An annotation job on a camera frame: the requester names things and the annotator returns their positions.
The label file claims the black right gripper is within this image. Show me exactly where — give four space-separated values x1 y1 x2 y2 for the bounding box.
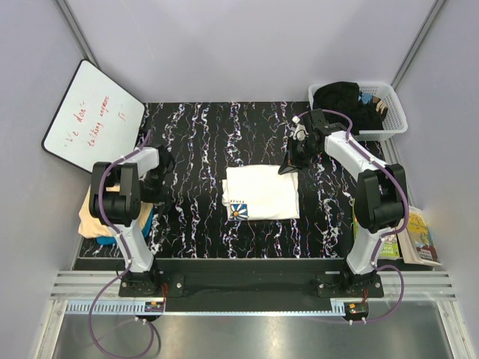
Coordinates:
278 137 321 176

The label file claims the blue item in basket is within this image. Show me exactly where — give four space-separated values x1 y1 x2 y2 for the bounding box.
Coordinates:
360 93 376 105

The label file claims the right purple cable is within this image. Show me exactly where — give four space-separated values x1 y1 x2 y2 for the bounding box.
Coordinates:
317 110 409 325

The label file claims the blue t-shirt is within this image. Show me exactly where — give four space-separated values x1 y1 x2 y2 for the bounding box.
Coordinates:
96 211 153 245

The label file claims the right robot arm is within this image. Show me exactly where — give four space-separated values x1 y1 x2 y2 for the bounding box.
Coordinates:
278 109 409 297

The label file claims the green treehouse book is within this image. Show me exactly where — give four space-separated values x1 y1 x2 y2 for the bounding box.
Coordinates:
352 206 400 260

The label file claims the whiteboard with red writing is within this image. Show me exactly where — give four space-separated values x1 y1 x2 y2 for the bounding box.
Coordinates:
41 60 146 173

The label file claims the white plastic basket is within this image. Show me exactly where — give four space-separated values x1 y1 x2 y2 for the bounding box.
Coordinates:
308 81 408 141

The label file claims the black t-shirt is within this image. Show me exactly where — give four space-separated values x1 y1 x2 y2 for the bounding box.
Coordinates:
312 82 388 135

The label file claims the beige item in basket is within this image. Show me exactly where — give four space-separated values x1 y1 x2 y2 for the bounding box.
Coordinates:
376 99 387 114

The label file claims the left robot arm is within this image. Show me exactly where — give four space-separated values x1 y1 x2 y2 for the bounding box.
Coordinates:
88 145 175 296

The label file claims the beige t-shirt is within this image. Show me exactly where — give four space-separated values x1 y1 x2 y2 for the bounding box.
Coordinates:
78 188 153 239

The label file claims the yellow paperback book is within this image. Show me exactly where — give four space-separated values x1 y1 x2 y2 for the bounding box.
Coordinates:
397 206 442 267

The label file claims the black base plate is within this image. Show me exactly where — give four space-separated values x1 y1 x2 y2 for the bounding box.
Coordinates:
119 259 383 299

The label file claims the white flower print t-shirt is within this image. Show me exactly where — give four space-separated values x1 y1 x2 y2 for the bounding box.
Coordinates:
222 165 300 221

